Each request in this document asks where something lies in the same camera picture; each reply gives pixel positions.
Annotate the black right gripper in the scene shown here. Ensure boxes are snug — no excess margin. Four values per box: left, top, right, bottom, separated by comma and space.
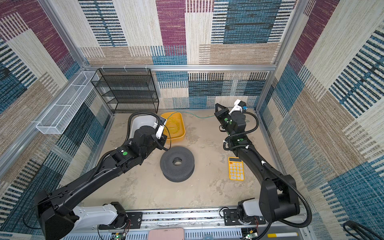
215, 102, 234, 137

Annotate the grey perforated cable spool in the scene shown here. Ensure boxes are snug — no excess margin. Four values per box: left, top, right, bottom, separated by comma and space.
160, 146, 195, 183

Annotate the green cable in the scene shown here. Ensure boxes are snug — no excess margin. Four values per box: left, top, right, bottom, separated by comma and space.
166, 110, 250, 123

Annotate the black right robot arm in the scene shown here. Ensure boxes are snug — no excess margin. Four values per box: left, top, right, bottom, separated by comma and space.
215, 100, 313, 228

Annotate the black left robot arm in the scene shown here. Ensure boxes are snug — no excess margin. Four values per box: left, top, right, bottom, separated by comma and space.
34, 112, 167, 240

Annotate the yellow plastic bin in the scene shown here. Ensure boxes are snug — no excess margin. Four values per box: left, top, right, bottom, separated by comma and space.
161, 112, 186, 144

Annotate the white plastic bin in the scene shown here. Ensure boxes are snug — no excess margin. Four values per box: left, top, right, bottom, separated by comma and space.
129, 115, 158, 139

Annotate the yellow calculator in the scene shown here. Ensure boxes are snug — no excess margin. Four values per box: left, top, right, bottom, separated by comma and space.
228, 157, 245, 182

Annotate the yellow white marker pen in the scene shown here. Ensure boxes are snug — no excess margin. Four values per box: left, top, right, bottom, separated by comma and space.
267, 232, 299, 238

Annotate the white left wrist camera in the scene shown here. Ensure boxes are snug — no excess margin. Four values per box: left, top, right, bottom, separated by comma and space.
154, 117, 167, 139

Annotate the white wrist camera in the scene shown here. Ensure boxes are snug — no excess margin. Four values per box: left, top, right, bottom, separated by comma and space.
154, 117, 167, 139
229, 99, 248, 115

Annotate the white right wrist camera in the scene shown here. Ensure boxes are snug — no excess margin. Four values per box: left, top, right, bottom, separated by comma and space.
229, 99, 248, 115

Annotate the yellow cable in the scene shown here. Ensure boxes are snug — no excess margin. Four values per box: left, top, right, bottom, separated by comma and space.
164, 117, 183, 136

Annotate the black wire shelf rack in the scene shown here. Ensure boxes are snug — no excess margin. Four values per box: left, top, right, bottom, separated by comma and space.
91, 68, 160, 114

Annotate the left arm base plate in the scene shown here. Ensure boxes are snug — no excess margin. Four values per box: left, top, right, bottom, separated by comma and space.
99, 212, 143, 230

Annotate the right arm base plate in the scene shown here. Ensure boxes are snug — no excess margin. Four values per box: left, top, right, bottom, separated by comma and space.
219, 207, 267, 226

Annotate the white wire mesh basket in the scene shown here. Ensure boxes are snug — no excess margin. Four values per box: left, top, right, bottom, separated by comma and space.
36, 71, 95, 135

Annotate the black cable loop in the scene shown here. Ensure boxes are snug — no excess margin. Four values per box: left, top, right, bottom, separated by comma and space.
342, 220, 384, 240

